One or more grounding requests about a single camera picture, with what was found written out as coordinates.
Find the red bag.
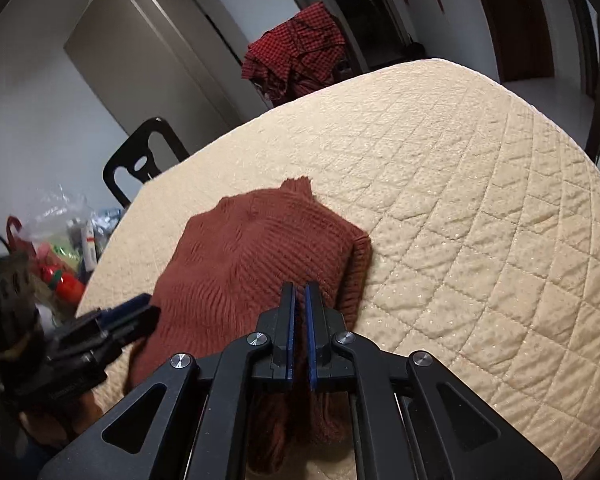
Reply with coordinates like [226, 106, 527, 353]
[6, 216, 37, 262]

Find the dark doorway frame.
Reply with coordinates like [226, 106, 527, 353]
[305, 0, 412, 72]

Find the red checkered cloth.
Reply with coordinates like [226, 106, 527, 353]
[241, 1, 347, 106]

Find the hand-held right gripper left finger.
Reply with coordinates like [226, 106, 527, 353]
[37, 281, 298, 480]

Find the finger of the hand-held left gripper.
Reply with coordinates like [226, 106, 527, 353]
[105, 306, 162, 347]
[96, 293, 154, 323]

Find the rust knitted sweater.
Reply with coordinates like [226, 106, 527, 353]
[124, 176, 373, 478]

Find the person's left forearm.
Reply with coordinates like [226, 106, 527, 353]
[19, 390, 103, 461]

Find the tall grey cabinet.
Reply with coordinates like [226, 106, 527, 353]
[62, 0, 262, 137]

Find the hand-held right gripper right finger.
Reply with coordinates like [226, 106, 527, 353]
[304, 281, 563, 480]

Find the blue white packet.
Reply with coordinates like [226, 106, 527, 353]
[90, 207, 124, 252]

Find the clear plastic bag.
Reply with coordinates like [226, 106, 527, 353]
[17, 185, 102, 263]

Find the brown wooden door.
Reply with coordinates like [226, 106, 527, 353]
[467, 0, 554, 84]

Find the red bottle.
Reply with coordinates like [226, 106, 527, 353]
[40, 265, 87, 307]

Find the beige quilted table cover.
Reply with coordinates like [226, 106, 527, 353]
[75, 58, 600, 480]

